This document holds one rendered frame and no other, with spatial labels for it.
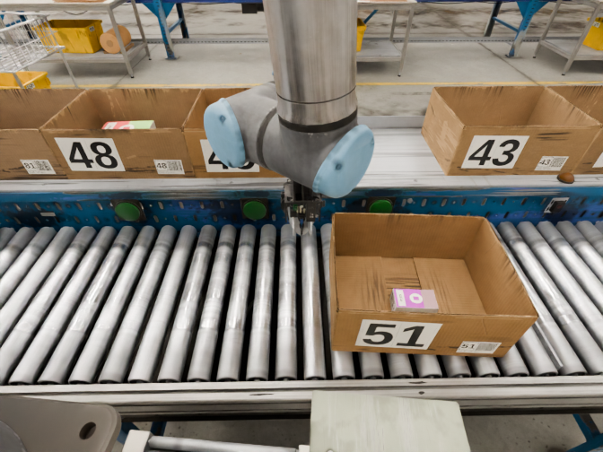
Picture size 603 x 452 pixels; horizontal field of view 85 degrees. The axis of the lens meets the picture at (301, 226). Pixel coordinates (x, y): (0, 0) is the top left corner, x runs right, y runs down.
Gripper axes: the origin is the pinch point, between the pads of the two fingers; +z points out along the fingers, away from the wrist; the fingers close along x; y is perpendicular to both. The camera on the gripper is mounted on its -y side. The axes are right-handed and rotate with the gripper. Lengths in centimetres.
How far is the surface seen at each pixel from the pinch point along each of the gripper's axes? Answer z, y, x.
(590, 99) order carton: -6, -56, 104
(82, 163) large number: 0, -30, -64
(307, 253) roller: 19.3, -9.5, 2.1
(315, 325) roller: 19.3, 14.0, 2.9
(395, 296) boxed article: 14.1, 10.0, 22.6
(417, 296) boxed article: 14.1, 10.2, 28.0
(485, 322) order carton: 4.6, 23.2, 35.4
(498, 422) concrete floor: 94, 17, 78
